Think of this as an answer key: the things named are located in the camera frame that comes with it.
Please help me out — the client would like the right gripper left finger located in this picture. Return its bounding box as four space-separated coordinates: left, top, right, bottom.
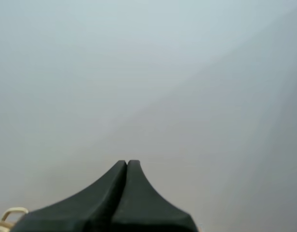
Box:
11 159 127 232

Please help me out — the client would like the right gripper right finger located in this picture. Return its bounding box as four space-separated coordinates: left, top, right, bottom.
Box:
109 159 200 232

